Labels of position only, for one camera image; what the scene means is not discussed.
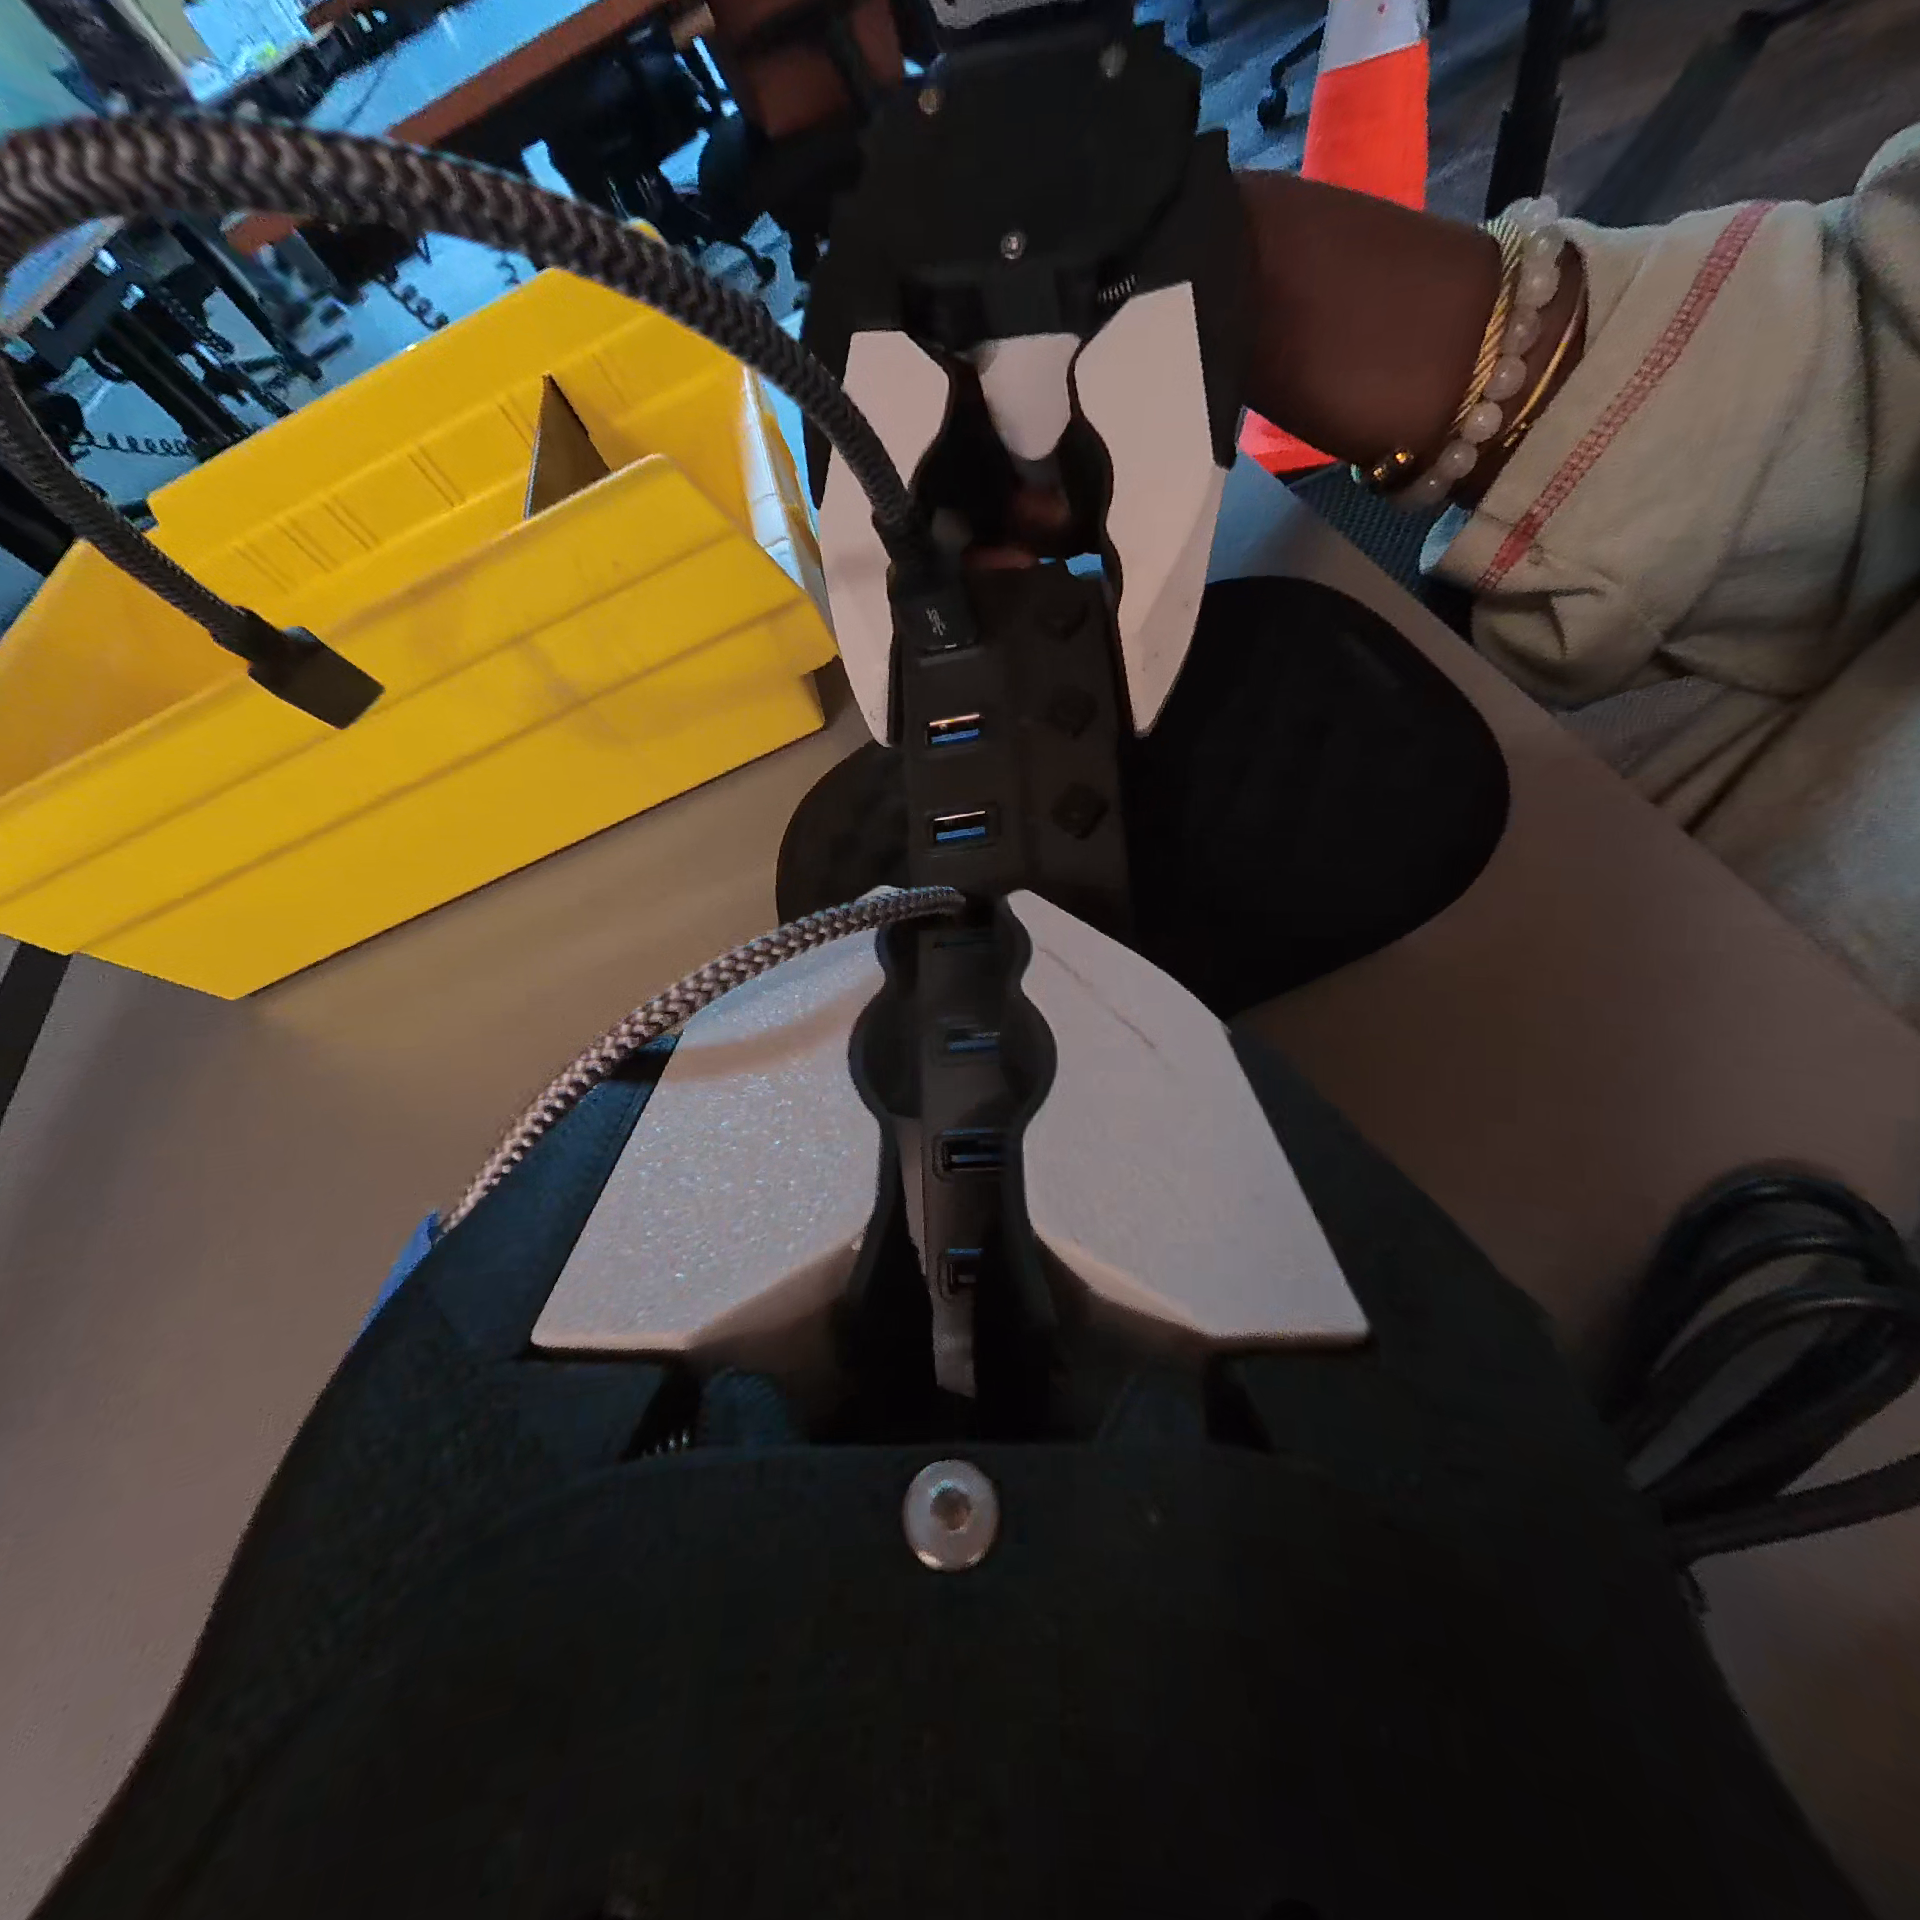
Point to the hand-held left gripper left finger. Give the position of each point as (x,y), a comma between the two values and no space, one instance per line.
(720,1171)

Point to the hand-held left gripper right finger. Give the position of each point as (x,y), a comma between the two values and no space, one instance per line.
(1185,1171)

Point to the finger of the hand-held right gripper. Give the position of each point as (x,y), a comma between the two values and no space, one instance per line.
(1162,495)
(863,495)

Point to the black usb hub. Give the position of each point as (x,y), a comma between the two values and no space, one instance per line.
(960,781)

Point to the yellow plastic bin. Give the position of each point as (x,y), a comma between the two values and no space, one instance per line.
(452,722)

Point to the person's right forearm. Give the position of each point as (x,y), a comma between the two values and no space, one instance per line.
(1725,421)

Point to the person's right hand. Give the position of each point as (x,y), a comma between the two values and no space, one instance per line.
(1365,317)

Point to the black mouse pad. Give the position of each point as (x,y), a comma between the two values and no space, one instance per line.
(1319,781)

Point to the orange traffic cone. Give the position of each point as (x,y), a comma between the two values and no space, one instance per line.
(1365,106)

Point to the black office chair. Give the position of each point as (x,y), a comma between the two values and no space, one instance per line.
(630,120)

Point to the gold bangle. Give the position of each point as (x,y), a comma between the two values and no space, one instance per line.
(1560,352)

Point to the black stand pole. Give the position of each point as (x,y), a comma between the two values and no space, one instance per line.
(1529,90)

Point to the orange edged table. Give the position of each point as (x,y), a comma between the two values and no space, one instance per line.
(452,106)

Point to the black table frame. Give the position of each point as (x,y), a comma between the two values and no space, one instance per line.
(166,330)

